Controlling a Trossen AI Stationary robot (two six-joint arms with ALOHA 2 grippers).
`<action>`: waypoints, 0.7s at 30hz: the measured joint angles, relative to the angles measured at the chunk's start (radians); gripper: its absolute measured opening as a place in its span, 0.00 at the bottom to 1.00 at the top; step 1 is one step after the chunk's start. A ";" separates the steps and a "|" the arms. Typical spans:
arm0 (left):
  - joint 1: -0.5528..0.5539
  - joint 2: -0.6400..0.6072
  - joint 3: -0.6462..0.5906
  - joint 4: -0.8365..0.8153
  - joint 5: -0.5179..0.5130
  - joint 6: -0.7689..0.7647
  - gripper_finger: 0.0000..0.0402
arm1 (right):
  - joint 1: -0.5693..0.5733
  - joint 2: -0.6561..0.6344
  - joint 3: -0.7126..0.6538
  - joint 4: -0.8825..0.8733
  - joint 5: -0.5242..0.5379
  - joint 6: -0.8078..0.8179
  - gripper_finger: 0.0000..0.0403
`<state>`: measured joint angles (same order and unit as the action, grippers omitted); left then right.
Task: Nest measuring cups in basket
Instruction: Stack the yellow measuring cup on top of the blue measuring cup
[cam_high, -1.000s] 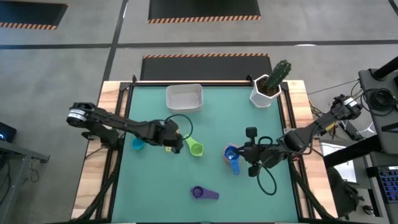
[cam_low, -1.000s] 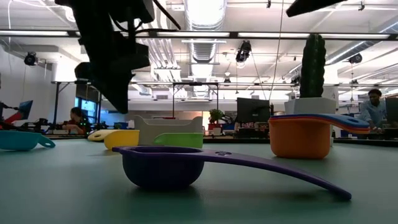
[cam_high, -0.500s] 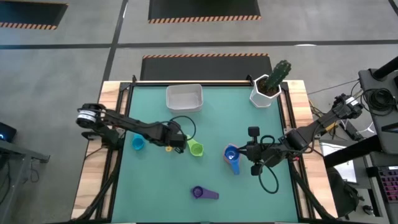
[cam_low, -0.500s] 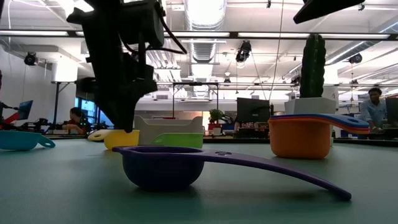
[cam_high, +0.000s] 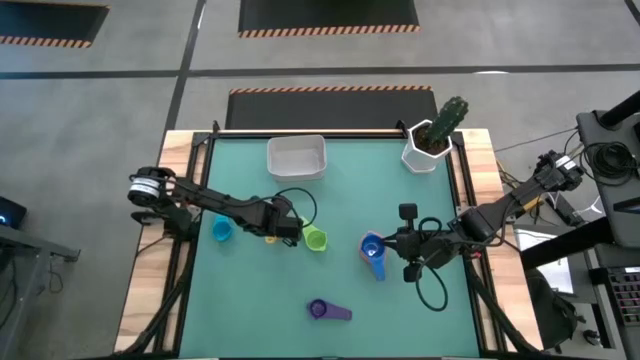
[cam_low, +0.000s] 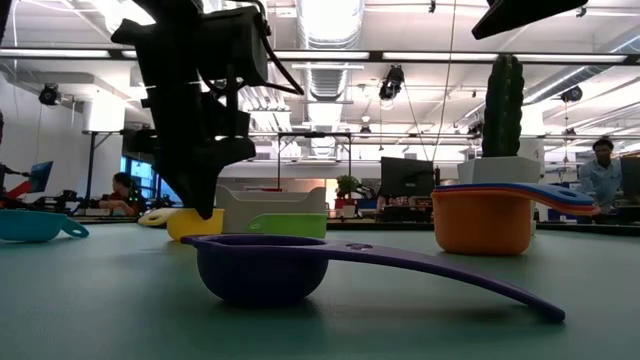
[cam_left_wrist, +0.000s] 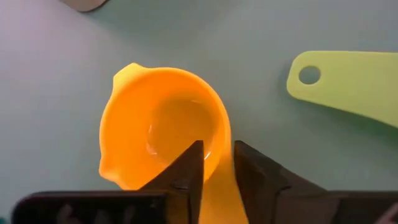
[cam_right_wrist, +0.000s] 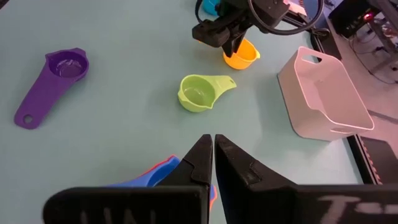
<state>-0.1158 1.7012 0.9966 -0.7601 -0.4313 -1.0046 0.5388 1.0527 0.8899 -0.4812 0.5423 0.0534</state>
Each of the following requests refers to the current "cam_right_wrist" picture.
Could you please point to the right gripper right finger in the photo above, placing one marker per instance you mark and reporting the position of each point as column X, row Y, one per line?
column 273, row 205

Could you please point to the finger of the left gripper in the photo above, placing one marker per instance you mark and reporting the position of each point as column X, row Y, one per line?
column 211, row 34
column 242, row 39

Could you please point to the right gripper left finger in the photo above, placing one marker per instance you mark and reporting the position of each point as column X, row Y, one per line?
column 174, row 202

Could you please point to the teal measuring cup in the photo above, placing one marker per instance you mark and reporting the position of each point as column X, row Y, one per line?
column 210, row 7

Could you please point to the blue measuring cup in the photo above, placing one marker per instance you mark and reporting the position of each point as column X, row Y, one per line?
column 155, row 177

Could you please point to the red measuring cup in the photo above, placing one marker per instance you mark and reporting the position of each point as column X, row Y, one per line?
column 212, row 207

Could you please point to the green measuring cup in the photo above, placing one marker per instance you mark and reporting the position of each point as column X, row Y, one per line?
column 192, row 102

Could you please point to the purple measuring cup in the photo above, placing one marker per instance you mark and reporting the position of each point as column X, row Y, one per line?
column 40, row 96

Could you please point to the white plastic basket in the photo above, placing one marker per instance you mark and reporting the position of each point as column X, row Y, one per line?
column 323, row 102

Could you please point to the black electronics box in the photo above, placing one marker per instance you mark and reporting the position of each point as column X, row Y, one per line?
column 348, row 15

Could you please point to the grey metal stand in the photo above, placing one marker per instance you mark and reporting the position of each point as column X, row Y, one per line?
column 385, row 28

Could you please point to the black hazard-striped floor mat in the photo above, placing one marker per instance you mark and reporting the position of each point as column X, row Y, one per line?
column 387, row 161

